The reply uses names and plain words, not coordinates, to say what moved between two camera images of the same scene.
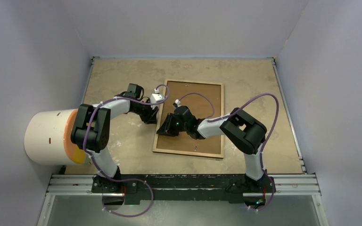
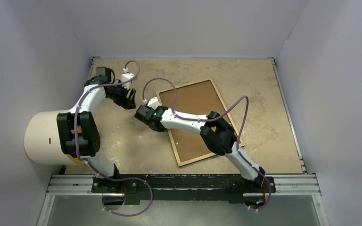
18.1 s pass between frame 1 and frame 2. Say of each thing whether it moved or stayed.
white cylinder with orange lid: stayed
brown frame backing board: moved
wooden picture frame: moved
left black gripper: moved
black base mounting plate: stayed
